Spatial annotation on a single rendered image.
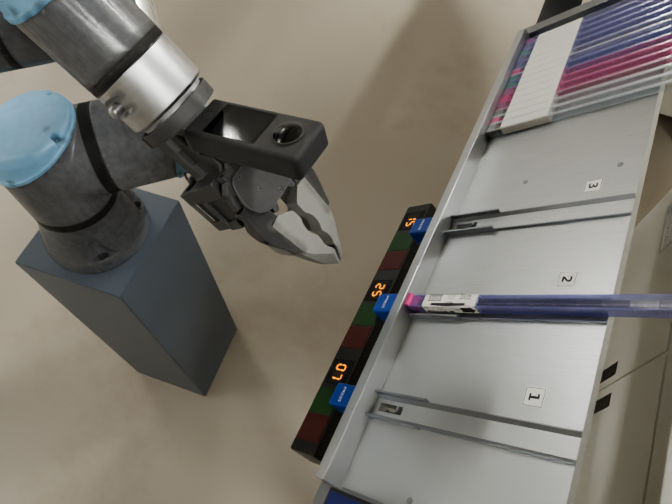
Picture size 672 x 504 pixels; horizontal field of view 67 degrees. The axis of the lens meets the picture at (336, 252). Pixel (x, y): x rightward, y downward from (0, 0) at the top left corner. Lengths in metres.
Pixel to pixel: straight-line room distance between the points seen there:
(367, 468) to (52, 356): 1.09
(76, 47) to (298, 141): 0.17
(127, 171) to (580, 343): 0.52
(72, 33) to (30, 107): 0.29
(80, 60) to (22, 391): 1.11
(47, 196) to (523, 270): 0.54
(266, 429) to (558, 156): 0.89
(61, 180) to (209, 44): 1.39
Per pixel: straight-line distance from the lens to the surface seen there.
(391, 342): 0.52
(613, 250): 0.48
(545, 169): 0.59
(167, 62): 0.44
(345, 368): 0.57
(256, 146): 0.40
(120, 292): 0.79
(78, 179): 0.69
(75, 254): 0.80
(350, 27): 2.05
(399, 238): 0.66
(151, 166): 0.68
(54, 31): 0.44
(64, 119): 0.67
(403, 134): 1.67
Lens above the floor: 1.21
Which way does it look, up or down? 60 degrees down
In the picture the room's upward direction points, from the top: straight up
